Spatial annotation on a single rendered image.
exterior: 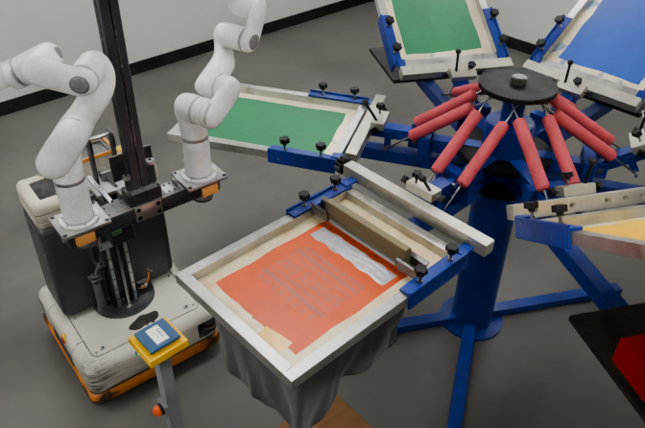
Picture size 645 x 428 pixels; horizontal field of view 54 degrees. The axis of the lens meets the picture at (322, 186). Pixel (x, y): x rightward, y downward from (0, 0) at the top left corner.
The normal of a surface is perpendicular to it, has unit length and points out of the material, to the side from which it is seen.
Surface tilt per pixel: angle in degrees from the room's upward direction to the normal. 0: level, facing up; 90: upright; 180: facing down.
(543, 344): 0
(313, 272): 0
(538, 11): 90
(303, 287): 0
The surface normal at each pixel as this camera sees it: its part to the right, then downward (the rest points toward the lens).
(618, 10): -0.38, -0.50
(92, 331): 0.01, -0.82
